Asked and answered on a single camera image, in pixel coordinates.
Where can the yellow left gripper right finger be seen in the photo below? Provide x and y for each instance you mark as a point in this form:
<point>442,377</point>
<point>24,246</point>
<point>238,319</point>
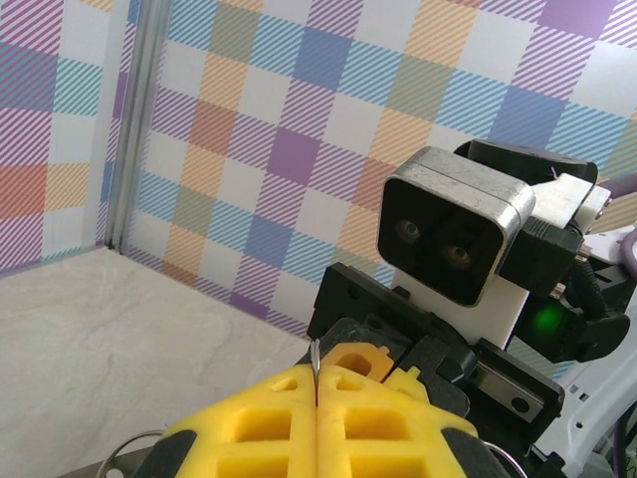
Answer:
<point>328,423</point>

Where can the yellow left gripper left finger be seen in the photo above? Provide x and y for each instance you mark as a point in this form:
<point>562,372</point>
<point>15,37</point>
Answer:
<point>303,423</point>

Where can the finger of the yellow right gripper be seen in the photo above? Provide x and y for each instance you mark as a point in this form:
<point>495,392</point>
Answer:
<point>380,358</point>
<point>443,378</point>

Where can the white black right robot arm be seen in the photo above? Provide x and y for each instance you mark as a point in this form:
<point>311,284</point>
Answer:
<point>602,408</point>

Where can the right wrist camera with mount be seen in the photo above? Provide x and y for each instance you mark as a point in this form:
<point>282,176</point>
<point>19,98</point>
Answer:
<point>448,199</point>

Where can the aluminium corner post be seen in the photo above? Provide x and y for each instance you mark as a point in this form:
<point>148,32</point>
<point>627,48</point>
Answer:
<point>134,124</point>

